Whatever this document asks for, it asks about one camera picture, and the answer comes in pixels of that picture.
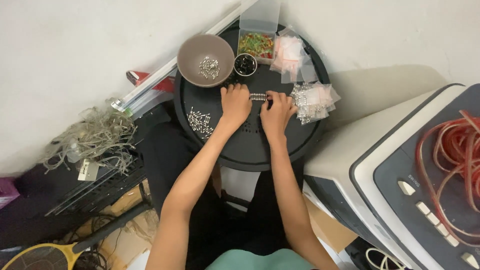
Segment coil of red wire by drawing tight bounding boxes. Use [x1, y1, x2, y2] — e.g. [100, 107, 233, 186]
[415, 110, 480, 248]

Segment white air cooler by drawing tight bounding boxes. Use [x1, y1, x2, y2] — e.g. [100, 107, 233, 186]
[304, 83, 480, 270]

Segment white metal rail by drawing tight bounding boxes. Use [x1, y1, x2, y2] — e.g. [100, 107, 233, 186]
[111, 0, 259, 113]

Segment red box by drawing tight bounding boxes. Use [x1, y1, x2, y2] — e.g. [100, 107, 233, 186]
[126, 70, 176, 94]

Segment tangled string light wire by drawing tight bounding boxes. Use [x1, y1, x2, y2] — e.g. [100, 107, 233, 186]
[42, 98, 138, 177]

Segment person's green shirt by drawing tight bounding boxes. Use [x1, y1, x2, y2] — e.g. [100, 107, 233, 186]
[205, 248, 316, 270]

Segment yellow electric swatter racket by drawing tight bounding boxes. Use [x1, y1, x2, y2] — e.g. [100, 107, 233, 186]
[0, 202, 152, 270]

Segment purple box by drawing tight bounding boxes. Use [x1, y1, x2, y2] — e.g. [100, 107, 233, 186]
[0, 177, 20, 209]

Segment black plastic crate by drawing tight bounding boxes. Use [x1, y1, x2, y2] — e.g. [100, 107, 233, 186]
[0, 150, 147, 248]

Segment small steel cup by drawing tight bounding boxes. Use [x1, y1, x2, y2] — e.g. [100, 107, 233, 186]
[233, 53, 258, 77]

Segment colourful LEDs in box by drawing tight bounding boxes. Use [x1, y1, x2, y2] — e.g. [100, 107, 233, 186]
[238, 33, 274, 59]

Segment white cable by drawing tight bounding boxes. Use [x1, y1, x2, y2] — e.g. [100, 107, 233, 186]
[365, 247, 407, 270]

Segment pile of empty zip bags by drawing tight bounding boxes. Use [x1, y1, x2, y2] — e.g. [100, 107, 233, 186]
[270, 27, 319, 84]

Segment person's black trousers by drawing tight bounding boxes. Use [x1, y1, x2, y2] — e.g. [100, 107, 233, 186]
[139, 122, 305, 270]

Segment person's right hand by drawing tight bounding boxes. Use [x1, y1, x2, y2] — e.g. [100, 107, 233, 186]
[260, 90, 299, 137]

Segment brown bowl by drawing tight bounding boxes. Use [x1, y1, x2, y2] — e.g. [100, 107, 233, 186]
[177, 34, 235, 88]

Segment round black stool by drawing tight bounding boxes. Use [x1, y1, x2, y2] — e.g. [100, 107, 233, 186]
[173, 23, 331, 172]

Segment pile of filled fuse bags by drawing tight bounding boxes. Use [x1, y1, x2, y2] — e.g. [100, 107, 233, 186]
[290, 82, 341, 125]

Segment loose pile of glass fuses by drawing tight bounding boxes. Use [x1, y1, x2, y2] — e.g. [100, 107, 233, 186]
[186, 106, 214, 140]

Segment cardboard sheet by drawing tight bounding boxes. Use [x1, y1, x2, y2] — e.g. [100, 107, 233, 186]
[302, 193, 359, 254]

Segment person's left hand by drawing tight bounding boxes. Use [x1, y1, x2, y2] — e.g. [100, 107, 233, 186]
[220, 83, 253, 128]

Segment black parts in cup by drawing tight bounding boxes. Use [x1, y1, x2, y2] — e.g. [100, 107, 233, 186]
[236, 56, 256, 74]

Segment glass fuses in bowl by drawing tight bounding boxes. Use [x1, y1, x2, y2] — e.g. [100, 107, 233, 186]
[199, 56, 221, 80]

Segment clear plastic box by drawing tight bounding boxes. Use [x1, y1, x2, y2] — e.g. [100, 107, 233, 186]
[237, 0, 282, 65]

